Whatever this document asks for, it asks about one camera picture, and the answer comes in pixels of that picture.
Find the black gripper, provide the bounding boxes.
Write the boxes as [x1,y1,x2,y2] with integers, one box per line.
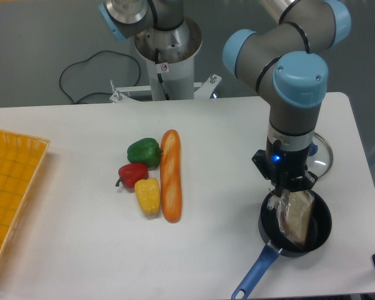
[252,140,318,198]

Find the yellow bell pepper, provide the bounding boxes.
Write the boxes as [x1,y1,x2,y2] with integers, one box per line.
[134,178,160,218]

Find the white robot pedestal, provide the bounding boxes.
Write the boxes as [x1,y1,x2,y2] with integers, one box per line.
[134,16,202,101]

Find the orange baguette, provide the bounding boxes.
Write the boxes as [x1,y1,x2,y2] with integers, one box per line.
[160,129,183,223]

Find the black pot blue handle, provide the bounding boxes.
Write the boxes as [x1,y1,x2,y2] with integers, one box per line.
[231,190,332,299]

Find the white pedestal base frame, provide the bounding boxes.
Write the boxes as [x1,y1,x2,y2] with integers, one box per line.
[109,74,222,103]

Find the green bell pepper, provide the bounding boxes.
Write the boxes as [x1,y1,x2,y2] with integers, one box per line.
[127,137,162,169]

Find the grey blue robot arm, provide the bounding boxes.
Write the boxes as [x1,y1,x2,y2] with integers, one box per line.
[99,1,351,196]

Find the yellow plastic basket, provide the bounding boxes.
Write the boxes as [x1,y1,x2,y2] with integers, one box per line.
[0,129,50,260]

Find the red bell pepper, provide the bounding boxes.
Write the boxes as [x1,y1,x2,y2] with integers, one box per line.
[115,162,149,189]

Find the bagged toast slice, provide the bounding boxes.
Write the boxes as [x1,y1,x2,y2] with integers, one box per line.
[267,189,314,248]

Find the glass lid blue knob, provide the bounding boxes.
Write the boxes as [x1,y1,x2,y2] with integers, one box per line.
[306,132,334,179]

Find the black floor cable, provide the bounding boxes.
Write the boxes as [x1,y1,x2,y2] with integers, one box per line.
[59,51,142,104]

